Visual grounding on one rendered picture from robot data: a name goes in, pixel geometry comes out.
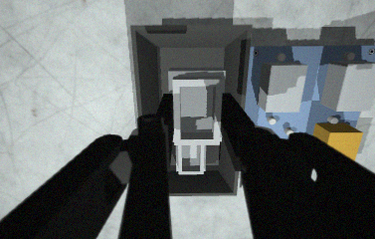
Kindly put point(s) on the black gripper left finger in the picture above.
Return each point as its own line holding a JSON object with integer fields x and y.
{"x": 72, "y": 203}

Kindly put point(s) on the yellow block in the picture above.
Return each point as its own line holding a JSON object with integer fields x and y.
{"x": 340, "y": 136}

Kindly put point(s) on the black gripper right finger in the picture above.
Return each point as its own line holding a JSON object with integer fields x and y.
{"x": 280, "y": 206}

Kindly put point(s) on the grey metal block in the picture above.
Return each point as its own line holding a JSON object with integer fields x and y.
{"x": 349, "y": 86}
{"x": 281, "y": 87}

